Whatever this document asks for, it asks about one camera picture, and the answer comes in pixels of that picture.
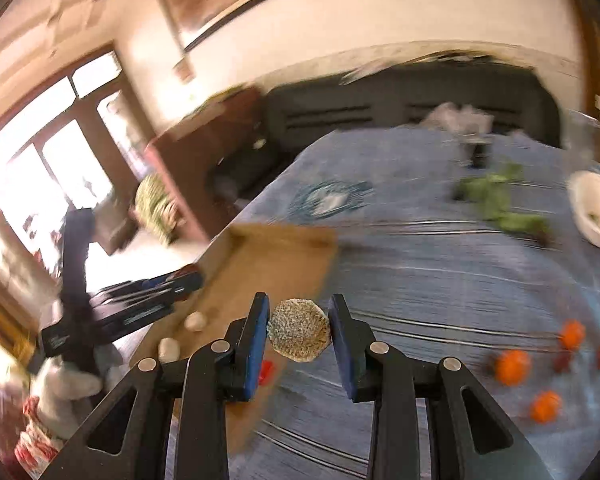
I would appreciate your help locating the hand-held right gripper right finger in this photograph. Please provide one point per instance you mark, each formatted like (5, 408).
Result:
(341, 352)

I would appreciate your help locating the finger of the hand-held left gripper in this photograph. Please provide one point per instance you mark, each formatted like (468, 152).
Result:
(170, 284)
(135, 312)

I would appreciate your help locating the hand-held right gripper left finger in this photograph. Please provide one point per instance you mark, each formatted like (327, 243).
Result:
(256, 347)

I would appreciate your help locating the speckled grey round slice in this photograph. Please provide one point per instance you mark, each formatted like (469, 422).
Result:
(298, 330)

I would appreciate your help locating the brown cardboard box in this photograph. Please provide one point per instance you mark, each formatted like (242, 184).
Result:
(265, 270)

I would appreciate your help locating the person's left hand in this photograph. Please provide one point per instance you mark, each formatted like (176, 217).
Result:
(65, 392)

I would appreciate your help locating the small red item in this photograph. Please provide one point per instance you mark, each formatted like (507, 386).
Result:
(266, 372)

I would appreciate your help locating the small white round item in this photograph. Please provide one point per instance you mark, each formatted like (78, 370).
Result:
(196, 321)
(169, 349)

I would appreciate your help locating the green patterned cushion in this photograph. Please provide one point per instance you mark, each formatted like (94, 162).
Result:
(155, 205)

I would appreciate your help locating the blue striped tablecloth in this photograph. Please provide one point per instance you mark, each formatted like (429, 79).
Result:
(430, 285)

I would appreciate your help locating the wooden framed window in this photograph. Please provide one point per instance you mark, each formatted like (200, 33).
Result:
(55, 160)

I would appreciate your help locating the brown wooden cabinet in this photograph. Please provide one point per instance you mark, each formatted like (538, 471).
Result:
(200, 160)

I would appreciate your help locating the orange tangerine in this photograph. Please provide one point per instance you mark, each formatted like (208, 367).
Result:
(572, 335)
(512, 367)
(546, 406)

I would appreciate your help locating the green leafy vegetable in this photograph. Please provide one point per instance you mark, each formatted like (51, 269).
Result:
(500, 202)

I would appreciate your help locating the small black object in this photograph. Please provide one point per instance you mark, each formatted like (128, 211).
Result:
(477, 152)

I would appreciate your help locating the dark grey sofa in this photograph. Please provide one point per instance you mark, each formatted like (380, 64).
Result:
(410, 102)

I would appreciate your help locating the crumpled white plastic bag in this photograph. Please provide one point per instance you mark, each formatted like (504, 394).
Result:
(457, 117)

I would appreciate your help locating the white bowl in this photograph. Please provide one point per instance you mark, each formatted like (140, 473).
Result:
(594, 210)

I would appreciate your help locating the framed wall picture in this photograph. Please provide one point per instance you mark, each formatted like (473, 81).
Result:
(220, 0)

